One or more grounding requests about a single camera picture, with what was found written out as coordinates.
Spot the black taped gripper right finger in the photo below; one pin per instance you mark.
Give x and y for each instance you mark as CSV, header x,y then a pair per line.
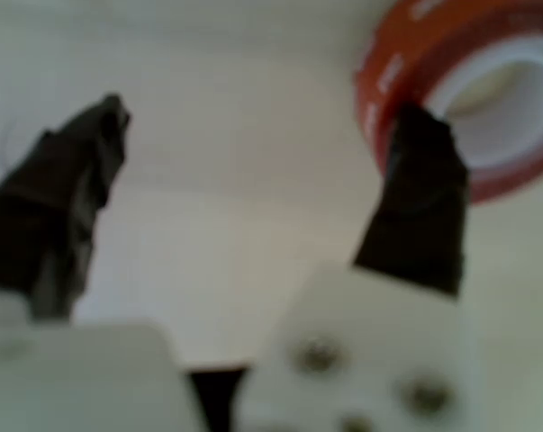
x,y
415,202

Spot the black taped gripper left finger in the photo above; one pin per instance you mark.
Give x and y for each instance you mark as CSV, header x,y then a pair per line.
x,y
46,202

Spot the red tape roll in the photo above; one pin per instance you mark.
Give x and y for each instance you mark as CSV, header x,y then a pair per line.
x,y
388,67

